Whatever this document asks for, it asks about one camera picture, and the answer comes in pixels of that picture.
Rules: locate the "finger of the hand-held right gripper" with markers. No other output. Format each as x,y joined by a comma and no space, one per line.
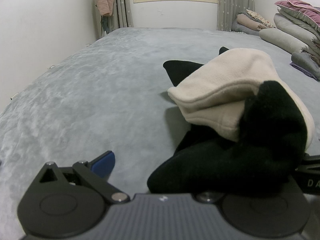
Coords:
312,160

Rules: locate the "grey curtain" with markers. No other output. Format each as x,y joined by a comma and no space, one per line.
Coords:
122,5
232,2

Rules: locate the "grey folded clothes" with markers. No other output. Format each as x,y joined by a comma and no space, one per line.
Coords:
306,62

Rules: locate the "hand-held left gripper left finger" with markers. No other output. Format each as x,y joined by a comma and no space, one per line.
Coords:
105,162

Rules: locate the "purple folded cloth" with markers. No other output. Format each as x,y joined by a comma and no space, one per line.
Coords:
301,69

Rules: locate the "floral pillow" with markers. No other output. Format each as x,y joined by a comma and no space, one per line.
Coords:
260,18

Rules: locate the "grey bed blanket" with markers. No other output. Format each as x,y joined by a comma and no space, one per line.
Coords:
100,80

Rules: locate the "dark hanging clothing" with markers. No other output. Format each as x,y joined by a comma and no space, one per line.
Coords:
104,23

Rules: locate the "cream and black sweatshirt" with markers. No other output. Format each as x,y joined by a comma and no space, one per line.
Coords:
225,80

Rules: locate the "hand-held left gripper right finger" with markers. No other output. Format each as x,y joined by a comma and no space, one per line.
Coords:
206,197

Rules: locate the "beige folded blanket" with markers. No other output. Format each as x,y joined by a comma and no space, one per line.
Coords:
247,21

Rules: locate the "grey folded quilt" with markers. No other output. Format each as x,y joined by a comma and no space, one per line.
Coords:
295,26

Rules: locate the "grey folded blanket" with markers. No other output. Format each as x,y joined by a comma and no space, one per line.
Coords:
241,28

